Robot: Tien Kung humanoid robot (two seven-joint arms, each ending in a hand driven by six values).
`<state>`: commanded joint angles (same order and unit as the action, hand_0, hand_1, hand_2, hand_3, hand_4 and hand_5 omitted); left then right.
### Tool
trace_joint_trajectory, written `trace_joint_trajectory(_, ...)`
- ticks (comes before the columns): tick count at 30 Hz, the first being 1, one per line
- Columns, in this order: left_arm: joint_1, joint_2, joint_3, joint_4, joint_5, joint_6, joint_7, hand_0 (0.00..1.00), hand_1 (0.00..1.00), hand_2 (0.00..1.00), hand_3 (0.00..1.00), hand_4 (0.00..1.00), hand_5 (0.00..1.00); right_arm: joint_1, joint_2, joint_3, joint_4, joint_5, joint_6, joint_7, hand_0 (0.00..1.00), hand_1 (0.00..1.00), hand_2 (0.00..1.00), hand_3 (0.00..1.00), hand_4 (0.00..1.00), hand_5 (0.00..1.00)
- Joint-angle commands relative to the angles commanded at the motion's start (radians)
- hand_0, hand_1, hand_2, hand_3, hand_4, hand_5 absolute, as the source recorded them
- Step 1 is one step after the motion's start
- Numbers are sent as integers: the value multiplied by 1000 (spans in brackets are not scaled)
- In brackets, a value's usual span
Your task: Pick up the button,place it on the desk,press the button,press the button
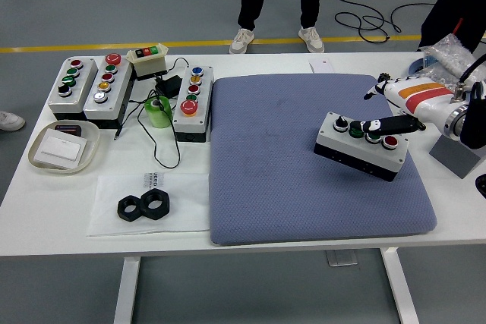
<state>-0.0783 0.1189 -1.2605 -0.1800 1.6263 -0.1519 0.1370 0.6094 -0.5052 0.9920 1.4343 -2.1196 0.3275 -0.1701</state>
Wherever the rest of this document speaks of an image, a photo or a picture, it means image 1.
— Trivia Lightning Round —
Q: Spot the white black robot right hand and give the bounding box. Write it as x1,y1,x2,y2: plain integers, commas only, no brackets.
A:
349,76,462,136

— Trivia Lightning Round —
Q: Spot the four-button box with selector knob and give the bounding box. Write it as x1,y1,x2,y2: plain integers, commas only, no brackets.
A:
313,112,410,183

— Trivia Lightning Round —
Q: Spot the five-button box with blue button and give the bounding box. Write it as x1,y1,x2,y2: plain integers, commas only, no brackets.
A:
172,64,214,143

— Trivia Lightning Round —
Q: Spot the five-button box, yellow and white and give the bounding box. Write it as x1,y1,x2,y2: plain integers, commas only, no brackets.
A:
82,52,134,130

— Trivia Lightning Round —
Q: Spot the four-button box with black knob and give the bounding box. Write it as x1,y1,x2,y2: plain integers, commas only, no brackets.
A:
47,55,99,121

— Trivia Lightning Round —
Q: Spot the clear bag of metal parts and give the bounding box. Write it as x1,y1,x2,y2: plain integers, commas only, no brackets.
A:
415,65,462,93

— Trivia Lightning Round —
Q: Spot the clear bag of white parts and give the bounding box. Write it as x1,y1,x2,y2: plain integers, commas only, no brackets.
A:
417,33,478,74

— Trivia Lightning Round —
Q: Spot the grey wedge block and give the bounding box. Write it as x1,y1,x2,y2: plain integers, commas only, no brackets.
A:
428,136,482,180

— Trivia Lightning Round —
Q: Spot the person in black with orange stripe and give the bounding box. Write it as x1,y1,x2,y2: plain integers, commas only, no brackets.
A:
415,0,486,54

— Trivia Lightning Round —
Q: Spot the white card with red mark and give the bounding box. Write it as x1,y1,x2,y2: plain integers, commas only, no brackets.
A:
308,58,335,74

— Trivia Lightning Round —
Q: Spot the blue-grey quilted mat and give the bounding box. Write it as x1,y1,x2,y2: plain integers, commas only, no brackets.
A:
207,72,437,247

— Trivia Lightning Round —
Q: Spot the grey box under table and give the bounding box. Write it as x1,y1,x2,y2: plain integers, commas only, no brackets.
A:
325,250,358,267

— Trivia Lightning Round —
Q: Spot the white table leg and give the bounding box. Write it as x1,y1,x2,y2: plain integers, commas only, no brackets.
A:
381,247,421,324
113,257,141,324

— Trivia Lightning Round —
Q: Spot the black power adapter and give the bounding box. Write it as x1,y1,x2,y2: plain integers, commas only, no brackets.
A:
154,74,183,98

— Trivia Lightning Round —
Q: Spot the green film roll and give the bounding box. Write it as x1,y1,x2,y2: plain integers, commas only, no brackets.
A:
144,96,174,130

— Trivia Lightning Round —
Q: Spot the large black hex nut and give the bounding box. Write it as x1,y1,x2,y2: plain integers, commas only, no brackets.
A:
116,194,147,222
138,187,172,221

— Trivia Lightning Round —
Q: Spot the cream shallow dish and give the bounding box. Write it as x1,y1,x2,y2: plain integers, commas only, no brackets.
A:
27,120,102,175

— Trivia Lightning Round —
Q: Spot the small black device, red face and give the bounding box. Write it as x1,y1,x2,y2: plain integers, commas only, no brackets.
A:
54,124,83,138

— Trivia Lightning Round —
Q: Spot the person in light grey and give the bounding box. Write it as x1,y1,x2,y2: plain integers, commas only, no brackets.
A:
0,110,27,132

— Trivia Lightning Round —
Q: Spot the black cable on floor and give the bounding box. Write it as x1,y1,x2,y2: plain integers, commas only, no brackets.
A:
320,0,436,44

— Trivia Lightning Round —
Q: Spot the cream three-button switch box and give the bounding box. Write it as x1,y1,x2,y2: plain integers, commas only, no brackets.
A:
125,44,169,81

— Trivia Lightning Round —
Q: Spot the black cord with plug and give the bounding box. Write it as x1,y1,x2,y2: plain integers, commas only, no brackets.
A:
113,57,191,169

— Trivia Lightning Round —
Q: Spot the white wall switch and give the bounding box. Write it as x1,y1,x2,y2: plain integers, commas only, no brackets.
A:
36,128,88,169

